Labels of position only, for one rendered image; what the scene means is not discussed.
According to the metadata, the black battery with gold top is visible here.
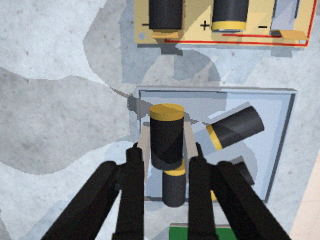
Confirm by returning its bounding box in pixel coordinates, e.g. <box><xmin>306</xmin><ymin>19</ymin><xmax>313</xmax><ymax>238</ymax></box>
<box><xmin>149</xmin><ymin>103</ymin><xmax>184</xmax><ymax>171</ymax></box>
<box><xmin>162</xmin><ymin>159</ymin><xmax>186</xmax><ymax>208</ymax></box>
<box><xmin>206</xmin><ymin>106</ymin><xmax>265</xmax><ymax>151</ymax></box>
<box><xmin>211</xmin><ymin>0</ymin><xmax>249</xmax><ymax>31</ymax></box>
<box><xmin>149</xmin><ymin>0</ymin><xmax>183</xmax><ymax>30</ymax></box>
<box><xmin>211</xmin><ymin>161</ymin><xmax>255</xmax><ymax>201</ymax></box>

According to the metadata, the green open-top box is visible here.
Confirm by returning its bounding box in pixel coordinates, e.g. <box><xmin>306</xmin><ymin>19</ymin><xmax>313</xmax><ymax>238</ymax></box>
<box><xmin>169</xmin><ymin>225</ymin><xmax>236</xmax><ymax>240</ymax></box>

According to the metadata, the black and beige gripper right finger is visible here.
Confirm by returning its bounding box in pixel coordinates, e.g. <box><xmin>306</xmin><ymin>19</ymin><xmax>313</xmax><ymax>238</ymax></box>
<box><xmin>183</xmin><ymin>122</ymin><xmax>292</xmax><ymax>240</ymax></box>

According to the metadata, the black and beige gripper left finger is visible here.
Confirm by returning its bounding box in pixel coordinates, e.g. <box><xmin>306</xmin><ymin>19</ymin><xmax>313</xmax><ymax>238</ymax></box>
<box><xmin>40</xmin><ymin>122</ymin><xmax>151</xmax><ymax>240</ymax></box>

